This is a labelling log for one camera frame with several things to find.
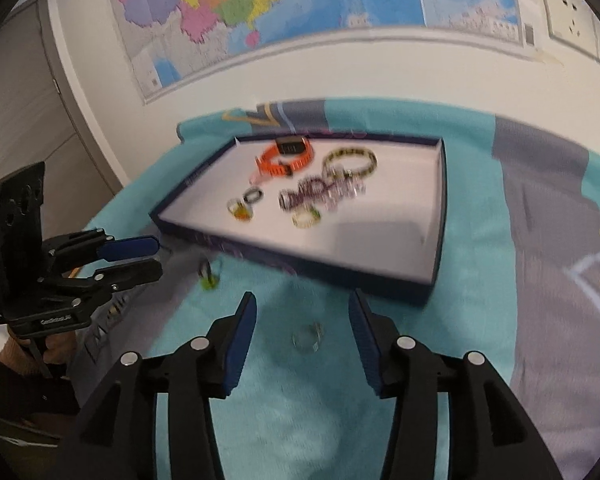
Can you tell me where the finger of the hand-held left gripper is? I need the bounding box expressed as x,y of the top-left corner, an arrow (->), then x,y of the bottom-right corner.
42,228 -> 159,274
36,258 -> 164,312

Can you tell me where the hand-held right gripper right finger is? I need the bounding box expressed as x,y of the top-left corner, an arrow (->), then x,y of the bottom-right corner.
348,289 -> 563,480

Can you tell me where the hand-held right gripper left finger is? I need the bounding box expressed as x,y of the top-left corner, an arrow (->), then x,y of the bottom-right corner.
55,291 -> 259,480

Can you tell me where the clear ring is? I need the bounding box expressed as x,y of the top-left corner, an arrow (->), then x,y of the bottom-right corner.
290,322 -> 326,354

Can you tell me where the dark blue shallow box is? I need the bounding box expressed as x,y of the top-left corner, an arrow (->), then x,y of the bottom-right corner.
149,134 -> 448,307

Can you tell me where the amber stone ring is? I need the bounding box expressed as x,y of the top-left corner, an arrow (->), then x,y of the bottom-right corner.
226,198 -> 254,223

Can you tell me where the yellow green ring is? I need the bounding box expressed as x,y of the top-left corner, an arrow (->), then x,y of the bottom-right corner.
292,207 -> 324,229

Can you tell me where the clear crystal bead bracelet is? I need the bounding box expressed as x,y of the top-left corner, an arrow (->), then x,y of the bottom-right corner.
325,170 -> 369,211

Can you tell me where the purple bead bracelet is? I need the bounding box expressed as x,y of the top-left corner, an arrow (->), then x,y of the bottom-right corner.
278,177 -> 331,211

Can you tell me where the person's left forearm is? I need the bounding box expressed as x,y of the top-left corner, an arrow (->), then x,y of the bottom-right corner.
0,337 -> 43,378

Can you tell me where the person's left hand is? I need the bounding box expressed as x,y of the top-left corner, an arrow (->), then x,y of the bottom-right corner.
42,330 -> 80,367

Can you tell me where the teal grey printed blanket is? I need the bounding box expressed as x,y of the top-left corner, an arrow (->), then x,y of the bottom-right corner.
75,97 -> 600,480

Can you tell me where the grey door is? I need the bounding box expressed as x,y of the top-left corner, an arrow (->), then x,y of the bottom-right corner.
0,0 -> 127,202

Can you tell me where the orange smart watch band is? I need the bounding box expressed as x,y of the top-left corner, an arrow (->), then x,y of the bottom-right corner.
254,135 -> 314,179

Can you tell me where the tortoiseshell bangle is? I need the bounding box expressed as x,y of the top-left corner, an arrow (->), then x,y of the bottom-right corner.
322,145 -> 379,180

